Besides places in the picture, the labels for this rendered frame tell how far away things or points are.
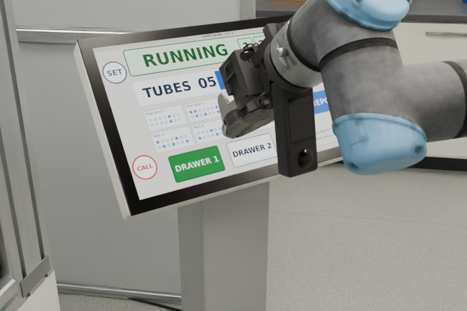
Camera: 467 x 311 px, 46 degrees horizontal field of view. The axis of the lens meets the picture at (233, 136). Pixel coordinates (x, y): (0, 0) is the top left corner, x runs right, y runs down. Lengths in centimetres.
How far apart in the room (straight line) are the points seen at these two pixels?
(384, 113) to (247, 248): 73
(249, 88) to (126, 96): 32
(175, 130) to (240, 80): 28
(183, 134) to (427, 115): 51
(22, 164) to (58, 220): 147
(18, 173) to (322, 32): 39
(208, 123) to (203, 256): 30
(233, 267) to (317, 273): 120
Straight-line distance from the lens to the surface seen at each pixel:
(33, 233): 74
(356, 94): 49
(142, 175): 88
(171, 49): 99
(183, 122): 93
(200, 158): 92
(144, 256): 211
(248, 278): 122
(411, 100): 50
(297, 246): 251
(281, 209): 278
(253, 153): 96
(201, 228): 109
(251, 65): 67
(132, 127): 90
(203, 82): 98
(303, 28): 55
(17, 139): 68
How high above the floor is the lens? 140
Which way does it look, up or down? 23 degrees down
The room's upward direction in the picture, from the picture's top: straight up
